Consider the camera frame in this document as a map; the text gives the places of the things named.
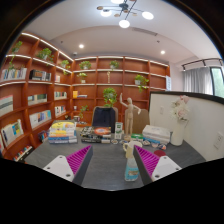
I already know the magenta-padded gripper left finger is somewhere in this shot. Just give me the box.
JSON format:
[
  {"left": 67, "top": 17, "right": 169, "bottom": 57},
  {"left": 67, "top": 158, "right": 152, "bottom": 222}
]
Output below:
[{"left": 43, "top": 144, "right": 95, "bottom": 187}]

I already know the grey window curtain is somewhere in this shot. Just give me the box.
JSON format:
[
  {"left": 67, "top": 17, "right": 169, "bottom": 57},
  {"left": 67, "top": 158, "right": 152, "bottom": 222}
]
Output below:
[{"left": 182, "top": 66, "right": 214, "bottom": 96}]

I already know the upright green white carton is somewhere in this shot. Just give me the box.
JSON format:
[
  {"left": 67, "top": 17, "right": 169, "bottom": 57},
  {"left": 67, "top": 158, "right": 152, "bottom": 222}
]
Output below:
[{"left": 114, "top": 121, "right": 124, "bottom": 140}]

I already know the colourful book stack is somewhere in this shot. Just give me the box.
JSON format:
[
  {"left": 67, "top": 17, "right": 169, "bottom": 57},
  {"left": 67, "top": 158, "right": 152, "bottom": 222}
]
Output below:
[{"left": 47, "top": 120, "right": 79, "bottom": 145}]

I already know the wooden wall shelf unit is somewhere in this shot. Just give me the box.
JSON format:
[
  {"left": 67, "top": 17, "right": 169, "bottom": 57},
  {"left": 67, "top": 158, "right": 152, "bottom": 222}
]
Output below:
[{"left": 0, "top": 31, "right": 172, "bottom": 163}]

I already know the flat green white box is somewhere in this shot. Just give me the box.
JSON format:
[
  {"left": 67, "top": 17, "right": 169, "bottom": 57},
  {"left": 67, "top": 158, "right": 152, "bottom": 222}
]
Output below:
[{"left": 130, "top": 133, "right": 145, "bottom": 141}]

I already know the ceiling air vent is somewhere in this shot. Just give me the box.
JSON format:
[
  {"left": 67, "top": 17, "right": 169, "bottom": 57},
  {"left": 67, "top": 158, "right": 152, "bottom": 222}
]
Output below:
[{"left": 130, "top": 26, "right": 158, "bottom": 37}]

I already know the white wall notice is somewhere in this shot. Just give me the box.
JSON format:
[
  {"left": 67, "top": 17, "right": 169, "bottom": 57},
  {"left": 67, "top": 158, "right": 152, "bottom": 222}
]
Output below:
[{"left": 165, "top": 75, "right": 172, "bottom": 92}]

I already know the branched ceiling lamp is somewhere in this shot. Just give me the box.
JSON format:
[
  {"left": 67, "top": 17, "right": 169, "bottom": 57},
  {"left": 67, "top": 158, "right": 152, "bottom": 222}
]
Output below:
[{"left": 96, "top": 0, "right": 155, "bottom": 29}]

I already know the dark blue chair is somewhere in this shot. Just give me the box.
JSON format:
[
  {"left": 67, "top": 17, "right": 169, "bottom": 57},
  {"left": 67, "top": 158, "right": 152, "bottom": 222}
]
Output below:
[{"left": 91, "top": 105, "right": 118, "bottom": 134}]

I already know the white ceramic vase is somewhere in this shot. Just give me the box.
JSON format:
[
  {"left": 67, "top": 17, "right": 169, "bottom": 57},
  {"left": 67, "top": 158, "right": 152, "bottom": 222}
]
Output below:
[{"left": 170, "top": 120, "right": 186, "bottom": 147}]

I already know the clear water bottle blue cap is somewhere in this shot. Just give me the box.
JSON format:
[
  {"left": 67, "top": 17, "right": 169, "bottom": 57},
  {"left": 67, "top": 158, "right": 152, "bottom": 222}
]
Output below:
[{"left": 124, "top": 146, "right": 141, "bottom": 183}]

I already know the white wall socket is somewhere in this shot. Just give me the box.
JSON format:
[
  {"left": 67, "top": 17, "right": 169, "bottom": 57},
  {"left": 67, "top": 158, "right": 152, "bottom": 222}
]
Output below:
[{"left": 213, "top": 131, "right": 224, "bottom": 150}]

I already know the pink and white flower bouquet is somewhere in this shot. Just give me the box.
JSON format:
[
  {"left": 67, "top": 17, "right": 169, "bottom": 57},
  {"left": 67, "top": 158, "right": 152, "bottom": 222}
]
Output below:
[{"left": 169, "top": 94, "right": 191, "bottom": 124}]

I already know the wooden artist mannequin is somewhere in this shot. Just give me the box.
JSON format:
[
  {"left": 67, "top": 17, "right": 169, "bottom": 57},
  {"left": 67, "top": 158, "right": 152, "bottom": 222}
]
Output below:
[{"left": 119, "top": 92, "right": 142, "bottom": 141}]

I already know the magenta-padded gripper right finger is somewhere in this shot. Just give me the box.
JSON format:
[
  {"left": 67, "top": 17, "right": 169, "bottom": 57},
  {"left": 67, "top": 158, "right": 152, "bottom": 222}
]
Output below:
[{"left": 133, "top": 144, "right": 183, "bottom": 187}]

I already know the window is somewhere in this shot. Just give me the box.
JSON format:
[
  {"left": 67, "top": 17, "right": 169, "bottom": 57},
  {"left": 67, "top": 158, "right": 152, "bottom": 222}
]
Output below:
[{"left": 210, "top": 66, "right": 224, "bottom": 99}]

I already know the black ceiling track rail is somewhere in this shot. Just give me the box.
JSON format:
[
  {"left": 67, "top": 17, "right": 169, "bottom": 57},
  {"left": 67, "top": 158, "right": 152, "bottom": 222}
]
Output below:
[{"left": 181, "top": 57, "right": 224, "bottom": 72}]

